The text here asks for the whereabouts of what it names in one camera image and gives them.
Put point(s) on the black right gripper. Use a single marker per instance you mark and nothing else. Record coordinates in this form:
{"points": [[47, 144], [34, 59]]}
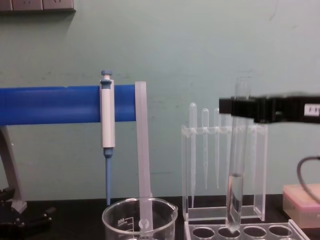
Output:
{"points": [[292, 110]]}

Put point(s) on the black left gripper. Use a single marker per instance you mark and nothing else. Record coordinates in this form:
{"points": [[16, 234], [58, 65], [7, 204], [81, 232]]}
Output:
{"points": [[15, 225]]}

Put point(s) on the clear plastic dropper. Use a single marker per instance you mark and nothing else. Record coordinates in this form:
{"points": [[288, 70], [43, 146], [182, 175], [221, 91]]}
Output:
{"points": [[217, 140], [205, 140], [192, 120]]}

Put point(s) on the clear glass beaker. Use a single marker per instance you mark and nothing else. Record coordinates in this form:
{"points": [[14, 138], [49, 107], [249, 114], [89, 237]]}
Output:
{"points": [[160, 225]]}

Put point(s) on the translucent white stand post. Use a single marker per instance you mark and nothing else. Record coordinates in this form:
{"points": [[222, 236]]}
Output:
{"points": [[142, 140]]}

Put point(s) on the white wall socket plate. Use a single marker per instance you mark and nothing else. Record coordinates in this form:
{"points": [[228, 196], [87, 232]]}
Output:
{"points": [[27, 4], [5, 4], [58, 3]]}

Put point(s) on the white and blue pipette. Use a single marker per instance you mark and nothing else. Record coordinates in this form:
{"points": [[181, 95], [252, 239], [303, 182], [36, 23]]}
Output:
{"points": [[108, 117]]}

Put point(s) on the clear test tube rack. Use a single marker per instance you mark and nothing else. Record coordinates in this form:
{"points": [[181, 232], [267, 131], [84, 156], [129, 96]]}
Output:
{"points": [[265, 231]]}

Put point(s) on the clear acrylic dropper rack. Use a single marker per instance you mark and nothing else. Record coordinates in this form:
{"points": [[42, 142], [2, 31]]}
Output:
{"points": [[260, 175]]}

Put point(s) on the pink tip box clear lid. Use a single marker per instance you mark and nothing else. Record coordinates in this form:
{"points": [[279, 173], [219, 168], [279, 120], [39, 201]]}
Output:
{"points": [[292, 207]]}

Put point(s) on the blue horizontal stand bar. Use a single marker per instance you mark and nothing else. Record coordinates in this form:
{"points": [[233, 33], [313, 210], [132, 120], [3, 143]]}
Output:
{"points": [[50, 105]]}

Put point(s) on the clear glass test tube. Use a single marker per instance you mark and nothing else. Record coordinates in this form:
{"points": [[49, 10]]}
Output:
{"points": [[236, 195]]}

